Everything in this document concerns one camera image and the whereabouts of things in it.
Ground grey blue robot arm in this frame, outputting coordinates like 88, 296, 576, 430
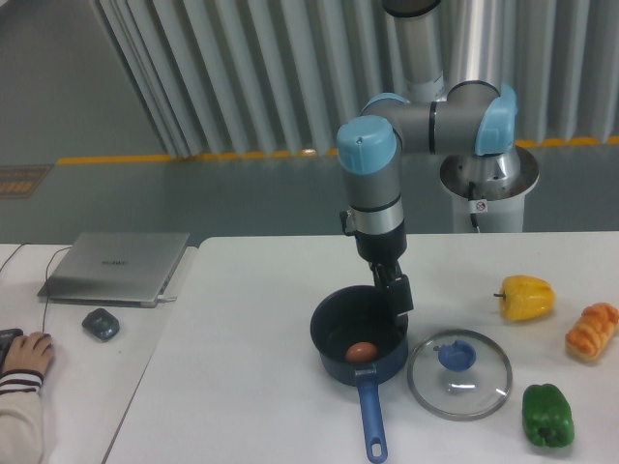
337, 1, 523, 319

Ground green bell pepper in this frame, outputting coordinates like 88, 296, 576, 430
521, 384, 575, 448

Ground silver closed laptop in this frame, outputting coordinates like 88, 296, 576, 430
38, 232, 190, 307

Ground orange bread loaf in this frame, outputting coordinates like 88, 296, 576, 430
565, 303, 618, 362

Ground black laptop cable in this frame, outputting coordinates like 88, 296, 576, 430
0, 243, 73, 335

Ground brown egg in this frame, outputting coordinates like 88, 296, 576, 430
344, 341, 379, 364

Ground striped white sleeve forearm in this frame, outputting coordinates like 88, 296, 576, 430
1, 369, 44, 463

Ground black keyboard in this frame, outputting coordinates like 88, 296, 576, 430
1, 329, 24, 373

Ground glass pot lid blue knob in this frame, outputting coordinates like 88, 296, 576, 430
407, 329, 514, 421

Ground black cable on pedestal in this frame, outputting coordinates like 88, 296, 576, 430
466, 180, 483, 234

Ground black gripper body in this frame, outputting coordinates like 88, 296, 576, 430
355, 225, 407, 265

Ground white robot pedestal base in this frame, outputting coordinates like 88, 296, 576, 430
440, 146, 540, 233

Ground yellow bell pepper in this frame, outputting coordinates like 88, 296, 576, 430
493, 275, 556, 322

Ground dark blue saucepan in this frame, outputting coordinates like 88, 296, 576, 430
309, 285, 408, 463

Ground person's hand on mouse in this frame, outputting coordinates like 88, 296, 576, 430
1, 332, 54, 376

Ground folded grey partition panels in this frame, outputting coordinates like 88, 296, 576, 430
96, 1, 618, 158

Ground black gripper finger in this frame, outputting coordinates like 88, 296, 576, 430
385, 261, 414, 325
368, 262, 390, 292

